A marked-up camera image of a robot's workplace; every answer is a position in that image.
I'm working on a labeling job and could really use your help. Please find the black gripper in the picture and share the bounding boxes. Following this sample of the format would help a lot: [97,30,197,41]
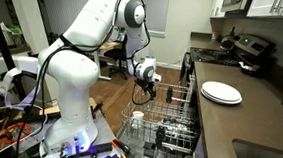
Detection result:
[133,78,158,101]

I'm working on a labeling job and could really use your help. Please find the metal dishwasher rack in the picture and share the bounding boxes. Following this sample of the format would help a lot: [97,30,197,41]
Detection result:
[114,71,206,158]

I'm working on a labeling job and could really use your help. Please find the white cup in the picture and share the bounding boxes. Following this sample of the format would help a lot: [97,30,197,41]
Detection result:
[130,109,145,130]

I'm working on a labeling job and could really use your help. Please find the black office chair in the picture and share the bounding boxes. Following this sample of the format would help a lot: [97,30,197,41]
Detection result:
[101,32,133,81]

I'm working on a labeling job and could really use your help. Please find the grey robot table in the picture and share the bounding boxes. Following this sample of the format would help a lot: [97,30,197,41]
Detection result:
[0,105,137,158]

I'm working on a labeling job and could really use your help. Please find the wooden desk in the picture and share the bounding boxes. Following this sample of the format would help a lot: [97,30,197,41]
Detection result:
[92,40,125,82]

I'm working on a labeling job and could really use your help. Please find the white round plate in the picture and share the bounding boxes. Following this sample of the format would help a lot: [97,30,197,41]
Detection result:
[199,88,244,106]
[200,80,243,103]

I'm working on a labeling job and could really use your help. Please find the black steel stove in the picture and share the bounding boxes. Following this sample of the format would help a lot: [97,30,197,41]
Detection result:
[180,29,278,91]

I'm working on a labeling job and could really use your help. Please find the black clamp tools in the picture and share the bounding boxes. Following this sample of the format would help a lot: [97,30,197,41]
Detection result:
[75,140,122,158]

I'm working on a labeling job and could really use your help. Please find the grey lower cabinet block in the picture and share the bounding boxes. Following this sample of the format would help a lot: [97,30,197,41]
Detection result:
[191,132,212,158]

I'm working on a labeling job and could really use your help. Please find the white window blind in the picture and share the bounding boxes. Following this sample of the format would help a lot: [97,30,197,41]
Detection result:
[122,0,171,38]

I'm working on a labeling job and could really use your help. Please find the black counter tray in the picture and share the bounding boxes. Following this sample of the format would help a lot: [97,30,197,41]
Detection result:
[237,60,265,78]

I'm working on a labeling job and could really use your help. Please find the black over-range microwave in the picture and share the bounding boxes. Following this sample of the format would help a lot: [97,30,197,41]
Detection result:
[219,0,254,16]

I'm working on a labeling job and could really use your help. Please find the grey wire dishwasher rack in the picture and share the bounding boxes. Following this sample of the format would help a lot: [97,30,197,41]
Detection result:
[119,70,206,154]

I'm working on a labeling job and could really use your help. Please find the orange handled tool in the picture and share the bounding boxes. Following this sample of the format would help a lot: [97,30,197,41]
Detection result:
[110,137,133,157]

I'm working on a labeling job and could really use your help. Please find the white curved frame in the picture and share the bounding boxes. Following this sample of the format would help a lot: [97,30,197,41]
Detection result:
[0,53,42,111]

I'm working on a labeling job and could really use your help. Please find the orange coiled cable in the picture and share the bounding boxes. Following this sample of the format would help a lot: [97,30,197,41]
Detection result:
[0,120,32,146]

